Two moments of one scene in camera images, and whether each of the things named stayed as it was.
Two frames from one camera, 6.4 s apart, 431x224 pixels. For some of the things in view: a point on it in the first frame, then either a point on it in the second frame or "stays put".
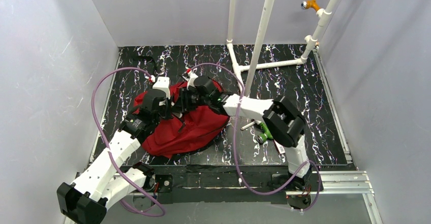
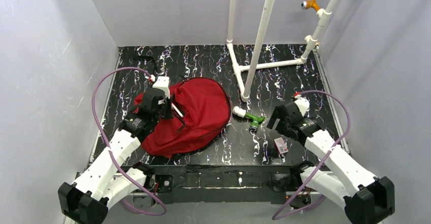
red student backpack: [187, 133] stays put
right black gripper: [183, 101] -> [275, 119]
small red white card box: [281, 149] stays put
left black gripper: [166, 108] stays put
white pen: [248, 125] -> [177, 110]
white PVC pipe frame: [245, 74] stays put
